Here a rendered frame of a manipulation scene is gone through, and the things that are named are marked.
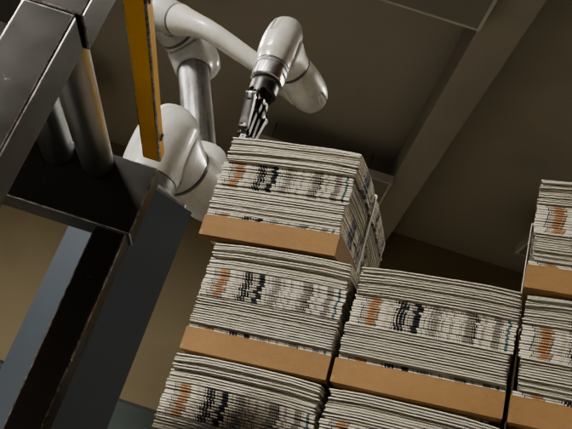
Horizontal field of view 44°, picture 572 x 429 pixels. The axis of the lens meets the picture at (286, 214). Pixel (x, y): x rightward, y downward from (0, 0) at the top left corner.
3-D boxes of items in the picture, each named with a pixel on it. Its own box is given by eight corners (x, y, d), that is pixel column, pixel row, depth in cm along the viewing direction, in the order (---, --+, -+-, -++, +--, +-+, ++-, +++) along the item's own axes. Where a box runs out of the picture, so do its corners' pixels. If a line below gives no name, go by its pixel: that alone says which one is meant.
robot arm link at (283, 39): (280, 50, 178) (303, 83, 187) (297, 5, 184) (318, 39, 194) (245, 55, 184) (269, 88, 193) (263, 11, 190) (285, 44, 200)
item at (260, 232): (224, 261, 154) (229, 243, 156) (351, 283, 144) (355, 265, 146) (197, 232, 140) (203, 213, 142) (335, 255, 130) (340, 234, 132)
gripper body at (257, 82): (275, 74, 177) (264, 103, 173) (283, 95, 184) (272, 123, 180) (248, 71, 180) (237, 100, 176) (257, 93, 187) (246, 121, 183)
